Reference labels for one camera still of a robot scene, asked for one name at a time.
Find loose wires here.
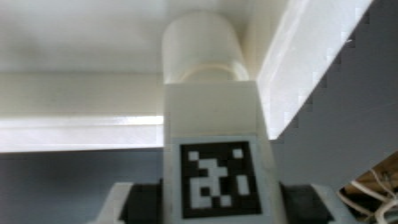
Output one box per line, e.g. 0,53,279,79
336,168,398,224

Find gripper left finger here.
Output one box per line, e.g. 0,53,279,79
87,182,162,224

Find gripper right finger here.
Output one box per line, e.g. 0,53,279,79
281,184,361,224

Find white square tabletop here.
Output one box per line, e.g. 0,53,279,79
0,0,375,153

